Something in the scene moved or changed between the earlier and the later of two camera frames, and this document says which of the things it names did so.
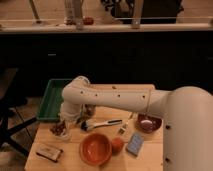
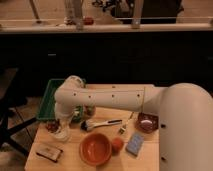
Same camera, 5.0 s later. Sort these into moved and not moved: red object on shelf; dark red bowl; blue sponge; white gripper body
Moved: white gripper body
Not moved: blue sponge; red object on shelf; dark red bowl
